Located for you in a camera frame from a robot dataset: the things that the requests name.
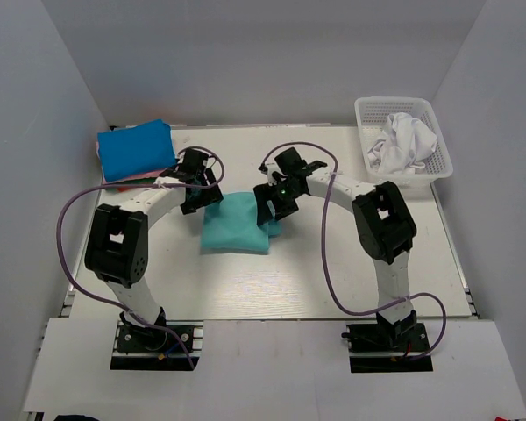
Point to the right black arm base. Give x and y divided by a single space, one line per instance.
369 354

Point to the teal t shirt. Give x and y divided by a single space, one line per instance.
231 226

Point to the white plastic basket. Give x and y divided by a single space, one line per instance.
371 115

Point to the pink folded t shirt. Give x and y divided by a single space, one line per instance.
151 174

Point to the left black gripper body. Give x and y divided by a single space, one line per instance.
198 198

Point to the green folded t shirt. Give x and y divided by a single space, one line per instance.
111 186

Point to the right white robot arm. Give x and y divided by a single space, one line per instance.
384 224

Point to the blue folded t shirt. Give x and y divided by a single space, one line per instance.
128 152

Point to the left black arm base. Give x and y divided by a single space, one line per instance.
161 352

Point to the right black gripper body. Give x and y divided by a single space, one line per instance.
287 203

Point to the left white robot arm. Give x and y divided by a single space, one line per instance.
117 251

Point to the white t shirt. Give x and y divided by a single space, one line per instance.
403 146

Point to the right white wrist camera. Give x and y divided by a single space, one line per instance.
272 172

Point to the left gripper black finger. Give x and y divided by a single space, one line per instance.
191 205
214 194

